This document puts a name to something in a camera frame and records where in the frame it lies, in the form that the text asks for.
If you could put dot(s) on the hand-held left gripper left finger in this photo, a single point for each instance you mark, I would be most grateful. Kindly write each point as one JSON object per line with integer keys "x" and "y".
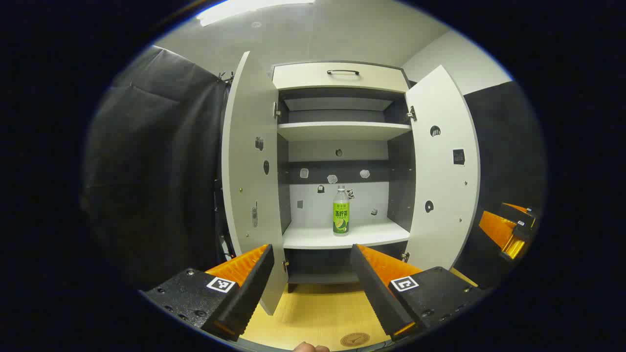
{"x": 249, "y": 288}

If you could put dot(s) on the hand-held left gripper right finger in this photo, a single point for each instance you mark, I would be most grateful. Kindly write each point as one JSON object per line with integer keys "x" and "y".
{"x": 376, "y": 293}

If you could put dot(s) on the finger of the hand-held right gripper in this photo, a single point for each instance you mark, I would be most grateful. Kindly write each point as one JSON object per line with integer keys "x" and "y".
{"x": 518, "y": 215}
{"x": 496, "y": 227}

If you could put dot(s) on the white cabinet door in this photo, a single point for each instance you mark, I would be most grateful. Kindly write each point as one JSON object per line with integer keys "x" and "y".
{"x": 442, "y": 171}
{"x": 249, "y": 171}

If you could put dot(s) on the green label bottle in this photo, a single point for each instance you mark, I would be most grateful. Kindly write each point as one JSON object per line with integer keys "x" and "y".
{"x": 341, "y": 215}

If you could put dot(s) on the white and grey cabinet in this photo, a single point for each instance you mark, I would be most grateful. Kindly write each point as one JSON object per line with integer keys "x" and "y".
{"x": 337, "y": 132}

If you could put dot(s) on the black backdrop cloth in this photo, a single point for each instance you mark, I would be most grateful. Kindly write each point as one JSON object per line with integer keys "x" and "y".
{"x": 156, "y": 171}

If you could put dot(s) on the black cloth clip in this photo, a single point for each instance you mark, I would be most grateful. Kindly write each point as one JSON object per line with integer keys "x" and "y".
{"x": 227, "y": 76}

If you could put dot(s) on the ceiling light panel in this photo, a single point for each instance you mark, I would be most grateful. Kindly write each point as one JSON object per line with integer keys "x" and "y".
{"x": 244, "y": 10}

